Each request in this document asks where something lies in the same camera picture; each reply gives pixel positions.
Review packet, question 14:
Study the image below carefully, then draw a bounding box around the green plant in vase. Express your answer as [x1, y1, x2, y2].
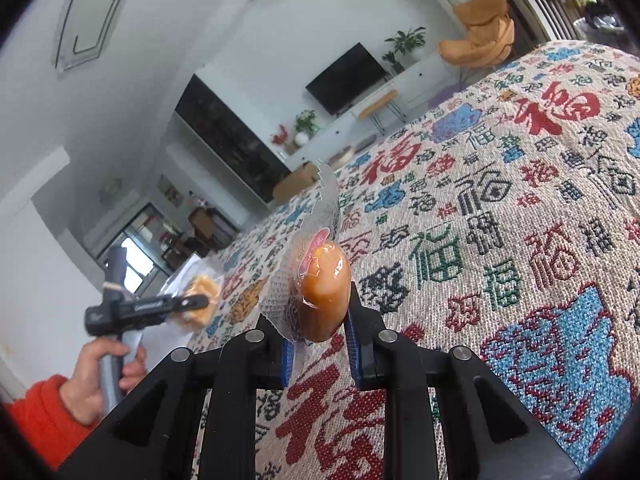
[292, 109, 321, 146]

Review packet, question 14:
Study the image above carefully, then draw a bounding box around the purple floor mat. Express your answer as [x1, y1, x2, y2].
[427, 82, 466, 108]

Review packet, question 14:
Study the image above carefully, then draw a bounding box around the framed wall picture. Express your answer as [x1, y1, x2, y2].
[157, 175, 183, 208]

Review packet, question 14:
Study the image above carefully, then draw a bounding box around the orange lounge chair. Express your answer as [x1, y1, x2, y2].
[437, 0, 516, 68]

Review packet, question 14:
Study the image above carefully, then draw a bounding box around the large potted plant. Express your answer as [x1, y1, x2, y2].
[384, 26, 427, 58]

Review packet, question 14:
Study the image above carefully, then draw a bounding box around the square ceiling light panel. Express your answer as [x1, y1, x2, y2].
[54, 0, 135, 76]

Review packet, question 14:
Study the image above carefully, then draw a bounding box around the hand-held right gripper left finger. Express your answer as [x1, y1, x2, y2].
[57, 330, 301, 480]

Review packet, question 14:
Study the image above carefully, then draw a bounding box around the balcony glass door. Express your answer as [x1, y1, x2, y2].
[97, 202, 176, 296]

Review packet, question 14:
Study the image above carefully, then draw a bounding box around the brown cardboard box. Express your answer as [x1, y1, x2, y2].
[272, 162, 321, 203]

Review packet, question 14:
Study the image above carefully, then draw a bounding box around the small potted plant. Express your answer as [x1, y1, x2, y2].
[381, 50, 406, 75]

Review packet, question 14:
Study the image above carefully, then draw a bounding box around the person's left forearm orange sleeve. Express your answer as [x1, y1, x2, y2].
[5, 375, 101, 471]

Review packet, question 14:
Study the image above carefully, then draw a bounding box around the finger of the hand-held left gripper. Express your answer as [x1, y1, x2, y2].
[132, 294, 211, 317]

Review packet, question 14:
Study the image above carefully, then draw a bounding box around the wooden bench with metal legs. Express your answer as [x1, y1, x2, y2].
[357, 89, 408, 136]

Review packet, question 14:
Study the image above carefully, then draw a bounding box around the bread loaf packet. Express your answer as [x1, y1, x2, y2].
[170, 272, 223, 333]

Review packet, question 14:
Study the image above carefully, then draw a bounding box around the orange sausage packet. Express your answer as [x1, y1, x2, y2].
[260, 160, 352, 376]

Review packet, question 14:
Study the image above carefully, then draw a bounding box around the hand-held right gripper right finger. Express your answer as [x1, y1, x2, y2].
[342, 280, 583, 480]

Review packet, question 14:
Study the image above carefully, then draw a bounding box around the black television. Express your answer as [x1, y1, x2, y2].
[305, 42, 388, 116]

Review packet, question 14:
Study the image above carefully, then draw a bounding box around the dark wooden chair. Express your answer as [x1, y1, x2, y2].
[507, 0, 583, 41]

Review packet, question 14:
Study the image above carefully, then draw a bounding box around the dark glass display cabinet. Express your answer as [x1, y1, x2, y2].
[174, 74, 291, 205]

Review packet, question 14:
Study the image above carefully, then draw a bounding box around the person's left hand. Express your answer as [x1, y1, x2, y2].
[59, 332, 148, 428]

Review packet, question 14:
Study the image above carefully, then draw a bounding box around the white television cabinet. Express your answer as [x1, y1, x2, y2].
[280, 52, 453, 161]

